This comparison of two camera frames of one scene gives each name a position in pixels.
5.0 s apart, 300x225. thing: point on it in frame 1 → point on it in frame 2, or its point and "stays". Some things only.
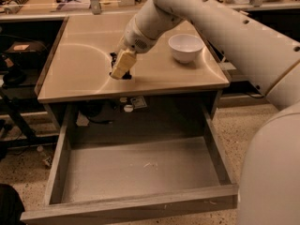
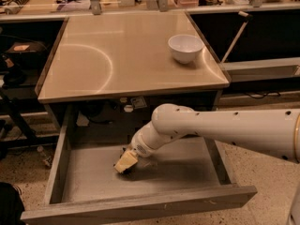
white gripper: x=135 y=40 → x=140 y=146
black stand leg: x=28 y=137 stays
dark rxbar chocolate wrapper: x=127 y=75 → x=130 y=170
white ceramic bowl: x=185 y=46 stays
